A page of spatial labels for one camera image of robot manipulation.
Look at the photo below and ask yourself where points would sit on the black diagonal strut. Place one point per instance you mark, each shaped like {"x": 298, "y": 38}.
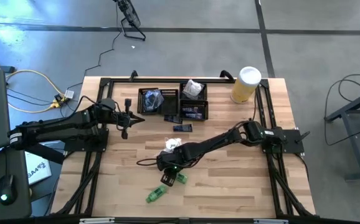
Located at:
{"x": 46, "y": 154}

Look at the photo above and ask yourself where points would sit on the clear bag with dark item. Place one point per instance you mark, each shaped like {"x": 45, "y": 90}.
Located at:
{"x": 152, "y": 99}

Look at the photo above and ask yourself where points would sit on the yellow power strip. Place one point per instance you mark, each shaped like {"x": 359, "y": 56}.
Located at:
{"x": 58, "y": 101}

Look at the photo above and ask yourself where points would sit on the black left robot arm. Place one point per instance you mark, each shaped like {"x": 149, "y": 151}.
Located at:
{"x": 58, "y": 127}

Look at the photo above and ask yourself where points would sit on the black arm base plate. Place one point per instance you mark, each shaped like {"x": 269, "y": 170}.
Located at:
{"x": 86, "y": 146}
{"x": 292, "y": 141}

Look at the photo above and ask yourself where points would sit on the black computer mouse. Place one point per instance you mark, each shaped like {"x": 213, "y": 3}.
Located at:
{"x": 6, "y": 189}

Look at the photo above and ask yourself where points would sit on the grey metal leg desk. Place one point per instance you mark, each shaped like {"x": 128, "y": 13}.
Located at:
{"x": 351, "y": 140}

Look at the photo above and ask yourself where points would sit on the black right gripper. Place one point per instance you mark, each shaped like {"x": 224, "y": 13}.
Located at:
{"x": 170, "y": 163}

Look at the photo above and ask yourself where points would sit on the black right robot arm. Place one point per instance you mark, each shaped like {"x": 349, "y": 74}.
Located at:
{"x": 211, "y": 144}

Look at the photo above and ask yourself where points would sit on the dark grey desk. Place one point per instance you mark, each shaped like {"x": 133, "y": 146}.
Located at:
{"x": 18, "y": 193}

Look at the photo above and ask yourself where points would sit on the white printed paper sheet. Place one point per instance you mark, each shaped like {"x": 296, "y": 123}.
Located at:
{"x": 38, "y": 169}

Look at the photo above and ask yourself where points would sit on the black floor fan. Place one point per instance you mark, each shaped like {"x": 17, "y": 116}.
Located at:
{"x": 131, "y": 17}

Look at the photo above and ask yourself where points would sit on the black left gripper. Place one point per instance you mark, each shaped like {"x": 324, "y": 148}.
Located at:
{"x": 125, "y": 119}

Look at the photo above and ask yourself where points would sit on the clear bag of cotton swabs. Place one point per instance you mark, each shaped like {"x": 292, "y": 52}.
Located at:
{"x": 171, "y": 144}
{"x": 192, "y": 88}

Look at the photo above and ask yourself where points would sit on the white power adapter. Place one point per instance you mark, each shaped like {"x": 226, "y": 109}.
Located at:
{"x": 69, "y": 94}

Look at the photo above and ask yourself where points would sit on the yellow white wipes canister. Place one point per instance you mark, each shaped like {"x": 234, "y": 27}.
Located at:
{"x": 245, "y": 90}

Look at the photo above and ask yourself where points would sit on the dark blue shave butter tube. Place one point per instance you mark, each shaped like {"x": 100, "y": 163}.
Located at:
{"x": 191, "y": 109}
{"x": 172, "y": 119}
{"x": 183, "y": 127}
{"x": 195, "y": 116}

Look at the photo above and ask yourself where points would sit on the green plastic travel bottle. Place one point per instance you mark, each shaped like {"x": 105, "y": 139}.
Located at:
{"x": 156, "y": 193}
{"x": 182, "y": 178}

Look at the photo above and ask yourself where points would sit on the black slotted plastic basket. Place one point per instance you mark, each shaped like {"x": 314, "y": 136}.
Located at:
{"x": 207, "y": 112}
{"x": 139, "y": 107}
{"x": 205, "y": 91}
{"x": 170, "y": 107}

